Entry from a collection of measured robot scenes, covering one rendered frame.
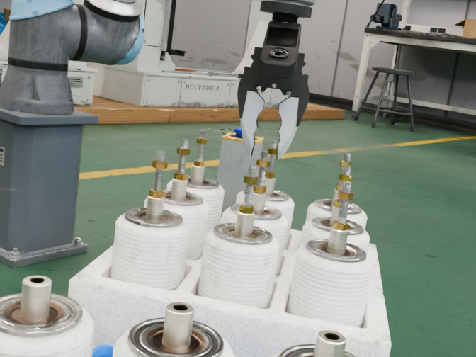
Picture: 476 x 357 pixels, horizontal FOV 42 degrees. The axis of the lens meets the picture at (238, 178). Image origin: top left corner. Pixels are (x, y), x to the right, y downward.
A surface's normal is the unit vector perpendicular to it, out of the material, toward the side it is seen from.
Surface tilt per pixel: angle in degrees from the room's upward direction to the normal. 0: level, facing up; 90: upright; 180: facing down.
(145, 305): 90
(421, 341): 0
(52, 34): 90
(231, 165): 90
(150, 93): 90
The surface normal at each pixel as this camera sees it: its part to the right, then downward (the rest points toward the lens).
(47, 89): 0.60, -0.06
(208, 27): -0.62, 0.08
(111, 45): 0.49, 0.59
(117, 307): -0.17, 0.18
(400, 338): 0.13, -0.97
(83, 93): 0.77, 0.23
